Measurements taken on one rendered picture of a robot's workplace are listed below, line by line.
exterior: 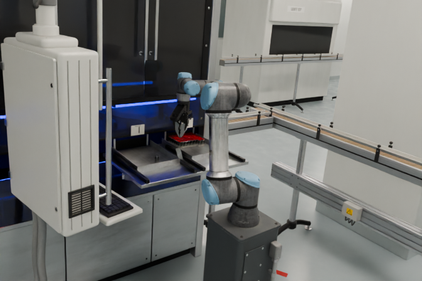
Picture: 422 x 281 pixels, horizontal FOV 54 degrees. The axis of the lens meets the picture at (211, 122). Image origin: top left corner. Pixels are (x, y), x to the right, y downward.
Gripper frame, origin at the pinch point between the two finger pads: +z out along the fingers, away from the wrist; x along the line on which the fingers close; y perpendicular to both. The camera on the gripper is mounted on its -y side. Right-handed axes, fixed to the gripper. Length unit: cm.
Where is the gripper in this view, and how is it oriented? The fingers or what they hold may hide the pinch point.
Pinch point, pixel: (179, 135)
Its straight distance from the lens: 233.0
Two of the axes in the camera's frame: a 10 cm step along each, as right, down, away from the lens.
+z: -0.7, 9.6, 2.8
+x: -9.2, -1.7, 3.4
